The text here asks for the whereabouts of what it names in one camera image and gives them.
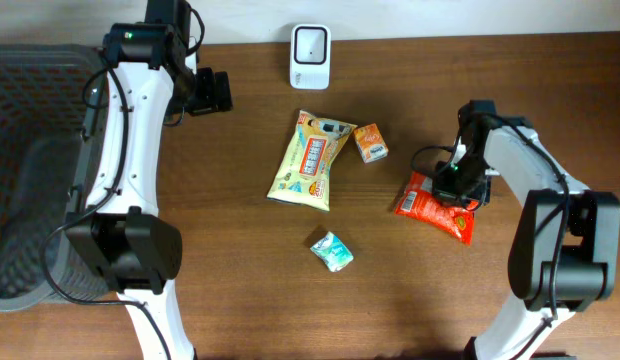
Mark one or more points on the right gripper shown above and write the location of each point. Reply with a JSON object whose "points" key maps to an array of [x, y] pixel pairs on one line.
{"points": [[452, 196]]}

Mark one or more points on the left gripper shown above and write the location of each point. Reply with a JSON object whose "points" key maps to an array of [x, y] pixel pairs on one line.
{"points": [[211, 98]]}

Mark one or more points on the red snack bag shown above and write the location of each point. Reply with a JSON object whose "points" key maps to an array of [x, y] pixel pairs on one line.
{"points": [[417, 202]]}

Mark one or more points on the orange tissue pack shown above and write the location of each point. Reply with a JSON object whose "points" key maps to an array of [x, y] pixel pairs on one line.
{"points": [[370, 143]]}

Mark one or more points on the yellow snack bag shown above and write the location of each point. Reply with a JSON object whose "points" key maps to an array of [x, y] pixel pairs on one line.
{"points": [[304, 172]]}

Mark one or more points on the green tissue pack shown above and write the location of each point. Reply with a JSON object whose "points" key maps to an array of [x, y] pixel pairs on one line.
{"points": [[333, 252]]}

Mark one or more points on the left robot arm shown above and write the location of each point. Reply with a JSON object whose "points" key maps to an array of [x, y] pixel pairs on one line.
{"points": [[152, 75]]}

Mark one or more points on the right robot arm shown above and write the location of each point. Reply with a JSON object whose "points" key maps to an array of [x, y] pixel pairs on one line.
{"points": [[564, 253]]}

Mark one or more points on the white barcode scanner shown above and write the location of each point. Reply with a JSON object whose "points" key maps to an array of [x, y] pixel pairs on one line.
{"points": [[310, 57]]}

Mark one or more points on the grey plastic mesh basket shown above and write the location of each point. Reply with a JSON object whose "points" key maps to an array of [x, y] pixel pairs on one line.
{"points": [[51, 135]]}

